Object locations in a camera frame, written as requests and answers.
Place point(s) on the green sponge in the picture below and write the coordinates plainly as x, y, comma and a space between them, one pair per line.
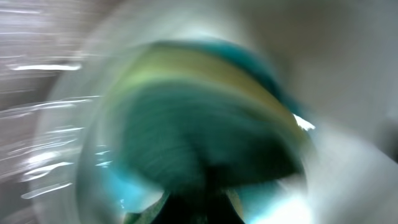
194, 117

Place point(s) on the white plate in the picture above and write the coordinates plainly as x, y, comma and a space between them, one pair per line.
336, 61

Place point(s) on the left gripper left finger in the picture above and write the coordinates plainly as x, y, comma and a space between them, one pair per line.
148, 215

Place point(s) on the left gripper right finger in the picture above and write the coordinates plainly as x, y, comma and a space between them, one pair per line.
236, 202

